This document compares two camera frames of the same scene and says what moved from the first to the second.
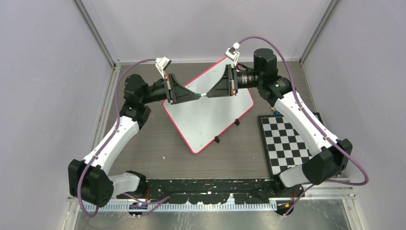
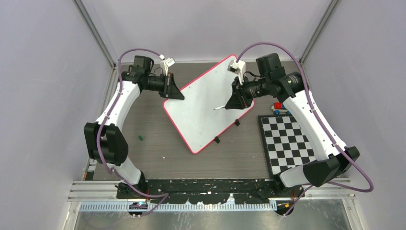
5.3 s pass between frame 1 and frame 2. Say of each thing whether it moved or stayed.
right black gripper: moved
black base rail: stayed
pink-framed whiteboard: stayed
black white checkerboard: stayed
